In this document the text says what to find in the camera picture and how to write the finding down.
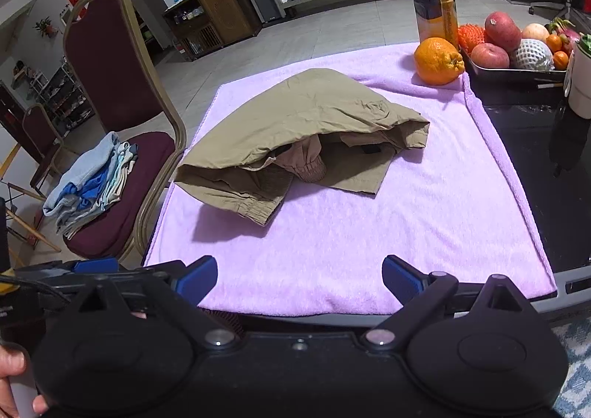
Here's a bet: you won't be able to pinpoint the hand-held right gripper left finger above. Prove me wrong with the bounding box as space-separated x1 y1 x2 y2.
76 256 237 350

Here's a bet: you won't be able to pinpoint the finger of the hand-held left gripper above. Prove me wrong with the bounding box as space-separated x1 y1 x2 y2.
18 258 122 292

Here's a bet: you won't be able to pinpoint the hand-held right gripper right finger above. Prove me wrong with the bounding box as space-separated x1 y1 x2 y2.
365 254 522 347

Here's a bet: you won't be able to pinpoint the khaki pants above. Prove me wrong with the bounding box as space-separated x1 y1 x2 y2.
172 68 431 227

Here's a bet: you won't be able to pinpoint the stack of folded clothes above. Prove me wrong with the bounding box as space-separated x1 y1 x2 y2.
42 132 139 241

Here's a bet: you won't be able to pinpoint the person's left hand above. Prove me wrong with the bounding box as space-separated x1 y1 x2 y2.
0 345 49 418

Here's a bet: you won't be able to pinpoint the purple towel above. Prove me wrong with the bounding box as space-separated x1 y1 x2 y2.
143 42 557 317

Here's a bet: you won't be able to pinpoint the cluttered storage rack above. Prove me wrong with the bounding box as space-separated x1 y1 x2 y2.
34 62 90 130

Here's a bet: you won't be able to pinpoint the patterned rug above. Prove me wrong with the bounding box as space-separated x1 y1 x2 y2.
549 319 591 418

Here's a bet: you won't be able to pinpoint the large orange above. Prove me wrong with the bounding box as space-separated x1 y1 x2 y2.
414 37 465 86

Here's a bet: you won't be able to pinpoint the metal fruit tray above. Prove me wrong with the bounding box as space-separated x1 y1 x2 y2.
462 46 575 84

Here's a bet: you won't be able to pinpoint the red apple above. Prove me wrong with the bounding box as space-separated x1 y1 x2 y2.
485 12 522 52
470 43 511 69

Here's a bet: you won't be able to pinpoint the small potted plant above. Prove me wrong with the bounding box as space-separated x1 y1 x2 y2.
34 17 61 38

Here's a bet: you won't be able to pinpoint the orange spiky fruit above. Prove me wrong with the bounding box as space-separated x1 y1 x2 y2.
457 24 488 54

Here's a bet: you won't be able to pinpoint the fruit in white foam net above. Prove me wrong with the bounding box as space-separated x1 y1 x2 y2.
509 38 555 72

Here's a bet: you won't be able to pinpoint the wooden cabinet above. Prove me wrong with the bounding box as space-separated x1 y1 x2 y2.
164 0 262 62

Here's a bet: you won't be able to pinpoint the cardboard box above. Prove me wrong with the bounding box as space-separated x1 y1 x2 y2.
563 32 591 119

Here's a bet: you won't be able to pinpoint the pale peach fruit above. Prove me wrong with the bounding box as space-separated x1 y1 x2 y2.
522 23 551 42

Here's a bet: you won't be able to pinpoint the pink dragon fruit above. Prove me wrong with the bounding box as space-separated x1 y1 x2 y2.
547 17 583 52

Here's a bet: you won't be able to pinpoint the wooden folding frame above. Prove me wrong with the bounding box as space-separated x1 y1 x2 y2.
0 178 63 253

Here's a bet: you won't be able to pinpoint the maroon chair with gold frame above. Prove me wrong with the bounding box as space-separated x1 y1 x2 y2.
62 0 188 268

